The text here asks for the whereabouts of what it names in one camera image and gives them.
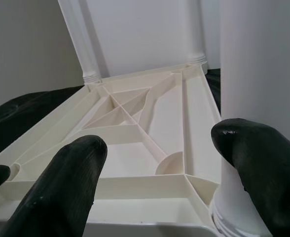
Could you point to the white plastic table leg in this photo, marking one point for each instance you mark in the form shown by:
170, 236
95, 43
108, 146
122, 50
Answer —
196, 56
258, 74
85, 37

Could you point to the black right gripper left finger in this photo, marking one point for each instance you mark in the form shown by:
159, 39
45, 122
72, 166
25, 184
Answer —
61, 192

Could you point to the white plastic children table top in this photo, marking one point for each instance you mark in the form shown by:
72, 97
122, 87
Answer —
135, 187

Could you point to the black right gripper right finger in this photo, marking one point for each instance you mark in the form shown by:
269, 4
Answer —
270, 172

